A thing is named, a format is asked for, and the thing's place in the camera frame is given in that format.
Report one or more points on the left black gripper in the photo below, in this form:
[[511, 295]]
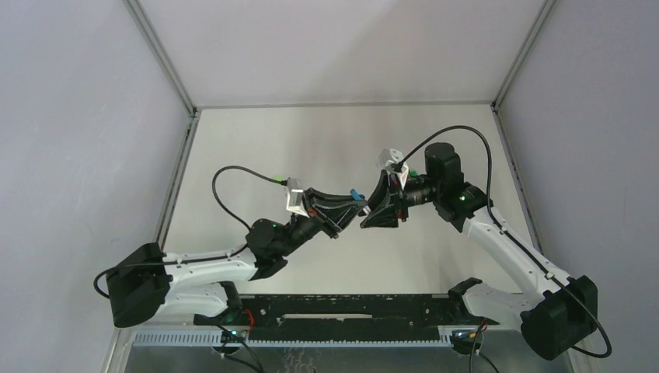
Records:
[[319, 212]]

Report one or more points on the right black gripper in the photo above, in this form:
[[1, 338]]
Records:
[[396, 196]]

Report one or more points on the blue marker cap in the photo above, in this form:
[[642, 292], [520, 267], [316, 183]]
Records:
[[355, 195]]

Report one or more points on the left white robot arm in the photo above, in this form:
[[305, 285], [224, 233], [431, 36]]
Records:
[[150, 283]]

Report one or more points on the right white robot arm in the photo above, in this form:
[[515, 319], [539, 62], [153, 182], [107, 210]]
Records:
[[515, 242]]

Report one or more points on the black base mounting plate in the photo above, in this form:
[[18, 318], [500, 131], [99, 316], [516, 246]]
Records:
[[307, 319]]

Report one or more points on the right controller board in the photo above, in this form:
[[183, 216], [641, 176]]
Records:
[[465, 339]]

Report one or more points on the controller board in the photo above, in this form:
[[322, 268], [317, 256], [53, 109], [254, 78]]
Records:
[[233, 336], [465, 339]]

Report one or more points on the left controller board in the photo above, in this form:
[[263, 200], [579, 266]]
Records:
[[233, 336]]

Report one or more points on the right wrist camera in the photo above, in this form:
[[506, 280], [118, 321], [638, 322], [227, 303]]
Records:
[[391, 160]]

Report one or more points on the aluminium frame rail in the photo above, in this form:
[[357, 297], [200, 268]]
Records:
[[179, 329]]

